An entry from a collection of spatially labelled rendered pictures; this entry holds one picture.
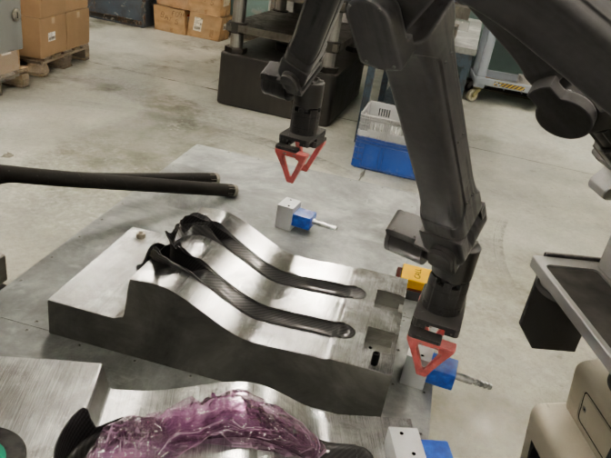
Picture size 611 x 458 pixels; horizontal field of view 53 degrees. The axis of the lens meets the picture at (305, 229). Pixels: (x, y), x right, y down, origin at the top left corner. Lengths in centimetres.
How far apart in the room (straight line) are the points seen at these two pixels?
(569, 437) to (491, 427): 124
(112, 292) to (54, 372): 25
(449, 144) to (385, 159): 340
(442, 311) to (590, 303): 19
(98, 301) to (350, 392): 39
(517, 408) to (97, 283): 169
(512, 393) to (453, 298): 155
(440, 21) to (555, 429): 65
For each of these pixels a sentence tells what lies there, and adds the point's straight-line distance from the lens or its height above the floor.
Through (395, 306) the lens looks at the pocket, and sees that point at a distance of 101.
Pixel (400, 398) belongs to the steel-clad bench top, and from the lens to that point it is 94.
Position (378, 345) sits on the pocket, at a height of 86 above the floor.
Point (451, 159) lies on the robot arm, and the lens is 64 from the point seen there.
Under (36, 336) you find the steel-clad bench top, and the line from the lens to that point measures 100.
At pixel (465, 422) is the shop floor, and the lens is 220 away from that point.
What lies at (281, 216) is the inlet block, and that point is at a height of 83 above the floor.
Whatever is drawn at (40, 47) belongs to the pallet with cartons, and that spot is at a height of 23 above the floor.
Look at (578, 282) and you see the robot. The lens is 86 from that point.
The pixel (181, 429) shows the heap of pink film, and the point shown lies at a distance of 70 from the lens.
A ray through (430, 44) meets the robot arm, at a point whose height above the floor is 132.
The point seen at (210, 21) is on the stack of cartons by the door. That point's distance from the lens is 741.
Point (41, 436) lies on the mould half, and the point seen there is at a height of 91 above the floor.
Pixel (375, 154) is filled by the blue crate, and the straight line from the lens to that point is 402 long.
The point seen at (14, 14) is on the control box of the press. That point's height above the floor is 115.
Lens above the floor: 140
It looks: 27 degrees down
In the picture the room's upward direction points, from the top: 9 degrees clockwise
